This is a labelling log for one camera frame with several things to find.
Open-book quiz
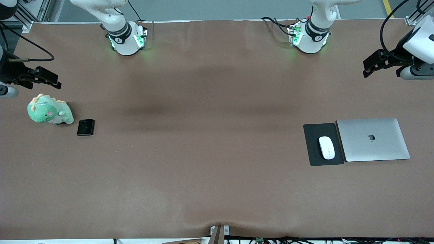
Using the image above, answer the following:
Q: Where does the brown table cover mat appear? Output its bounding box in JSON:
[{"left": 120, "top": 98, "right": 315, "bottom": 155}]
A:
[{"left": 0, "top": 19, "right": 434, "bottom": 240}]

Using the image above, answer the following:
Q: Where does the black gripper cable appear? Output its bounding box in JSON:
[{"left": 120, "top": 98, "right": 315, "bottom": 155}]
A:
[
  {"left": 379, "top": 0, "right": 412, "bottom": 63},
  {"left": 0, "top": 21, "right": 55, "bottom": 63}
]

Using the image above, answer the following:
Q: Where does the green dinosaur plush toy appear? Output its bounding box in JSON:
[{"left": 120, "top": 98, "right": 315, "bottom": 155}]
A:
[{"left": 27, "top": 94, "right": 75, "bottom": 125}]

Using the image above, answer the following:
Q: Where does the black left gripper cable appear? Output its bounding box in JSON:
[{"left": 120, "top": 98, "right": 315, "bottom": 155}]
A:
[{"left": 379, "top": 0, "right": 412, "bottom": 63}]

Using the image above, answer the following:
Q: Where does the silver apple laptop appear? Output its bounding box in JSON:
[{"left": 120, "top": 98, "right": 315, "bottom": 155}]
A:
[{"left": 337, "top": 117, "right": 411, "bottom": 162}]

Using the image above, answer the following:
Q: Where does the metal corner bracket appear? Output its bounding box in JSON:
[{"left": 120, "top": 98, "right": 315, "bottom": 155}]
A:
[{"left": 210, "top": 224, "right": 230, "bottom": 236}]

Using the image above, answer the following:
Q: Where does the black base power cable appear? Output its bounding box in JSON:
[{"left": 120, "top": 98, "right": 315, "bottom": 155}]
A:
[
  {"left": 261, "top": 16, "right": 296, "bottom": 36},
  {"left": 127, "top": 0, "right": 142, "bottom": 22}
]

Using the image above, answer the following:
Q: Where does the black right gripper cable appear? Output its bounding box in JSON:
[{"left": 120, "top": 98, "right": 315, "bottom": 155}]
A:
[{"left": 0, "top": 21, "right": 55, "bottom": 63}]

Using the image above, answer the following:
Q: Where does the white computer mouse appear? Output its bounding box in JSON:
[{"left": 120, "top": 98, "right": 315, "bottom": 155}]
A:
[{"left": 318, "top": 136, "right": 336, "bottom": 160}]

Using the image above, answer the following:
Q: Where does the aluminium frame post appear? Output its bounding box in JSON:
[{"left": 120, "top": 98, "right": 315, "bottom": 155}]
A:
[
  {"left": 14, "top": 0, "right": 51, "bottom": 33},
  {"left": 406, "top": 0, "right": 434, "bottom": 26}
]

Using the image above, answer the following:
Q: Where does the black mouse pad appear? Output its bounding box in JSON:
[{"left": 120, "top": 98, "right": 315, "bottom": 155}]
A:
[{"left": 303, "top": 123, "right": 345, "bottom": 166}]

